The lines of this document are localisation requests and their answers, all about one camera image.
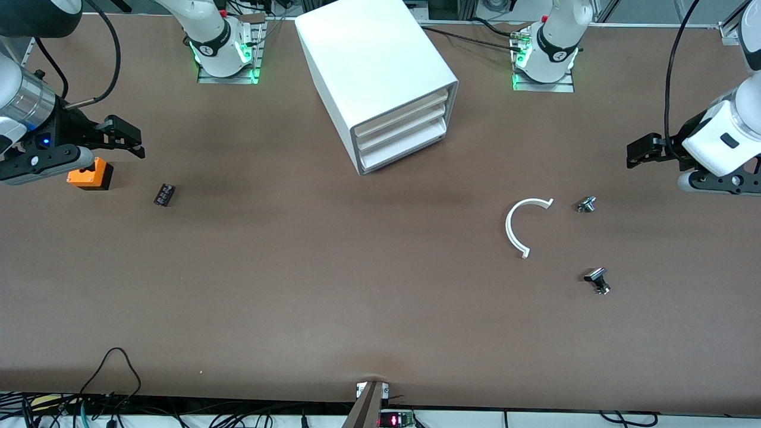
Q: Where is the white drawer cabinet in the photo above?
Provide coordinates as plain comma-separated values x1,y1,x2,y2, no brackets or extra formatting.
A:
295,0,460,177

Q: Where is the orange box with hole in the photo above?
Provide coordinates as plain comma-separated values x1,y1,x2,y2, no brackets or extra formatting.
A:
67,156,114,191

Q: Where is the white curved plastic strip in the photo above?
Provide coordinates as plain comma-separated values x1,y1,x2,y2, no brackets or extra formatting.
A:
505,197,555,259

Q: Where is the device with red display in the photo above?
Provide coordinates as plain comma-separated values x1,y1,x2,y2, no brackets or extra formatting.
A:
379,410,417,428

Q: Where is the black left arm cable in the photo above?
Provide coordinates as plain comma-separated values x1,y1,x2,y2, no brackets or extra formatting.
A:
664,0,699,152

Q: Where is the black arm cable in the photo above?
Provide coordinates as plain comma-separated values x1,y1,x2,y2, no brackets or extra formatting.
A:
33,0,122,111
664,0,699,152

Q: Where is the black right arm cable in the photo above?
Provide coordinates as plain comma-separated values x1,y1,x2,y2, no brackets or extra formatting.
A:
33,0,122,111

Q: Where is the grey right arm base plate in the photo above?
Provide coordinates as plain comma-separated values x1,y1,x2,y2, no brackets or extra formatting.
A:
197,59,262,84

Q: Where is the grey left arm base plate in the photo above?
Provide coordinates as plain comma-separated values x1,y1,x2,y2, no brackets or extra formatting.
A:
512,70,575,93

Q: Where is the aluminium frame profile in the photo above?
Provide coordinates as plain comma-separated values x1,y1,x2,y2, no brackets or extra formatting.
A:
718,18,745,46

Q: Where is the black looped cable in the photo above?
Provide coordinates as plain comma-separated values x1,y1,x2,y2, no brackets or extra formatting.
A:
80,348,142,399

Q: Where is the black base cable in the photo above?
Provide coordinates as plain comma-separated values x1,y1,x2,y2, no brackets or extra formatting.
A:
419,25,521,53

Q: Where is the brown camera post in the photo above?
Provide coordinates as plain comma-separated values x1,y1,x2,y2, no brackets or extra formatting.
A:
342,380,387,428

